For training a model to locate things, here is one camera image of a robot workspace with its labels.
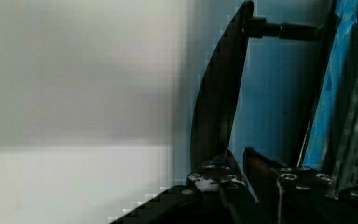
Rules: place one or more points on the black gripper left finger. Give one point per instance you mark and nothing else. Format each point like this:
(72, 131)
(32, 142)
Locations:
(211, 174)

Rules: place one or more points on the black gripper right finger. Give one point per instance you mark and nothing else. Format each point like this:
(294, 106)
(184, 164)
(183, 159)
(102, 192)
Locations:
(291, 195)

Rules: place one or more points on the black oven door handle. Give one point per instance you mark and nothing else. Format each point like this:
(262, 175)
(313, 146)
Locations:
(218, 95)

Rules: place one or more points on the black toaster oven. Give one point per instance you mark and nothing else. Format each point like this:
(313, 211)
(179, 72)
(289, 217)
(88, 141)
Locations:
(331, 142)

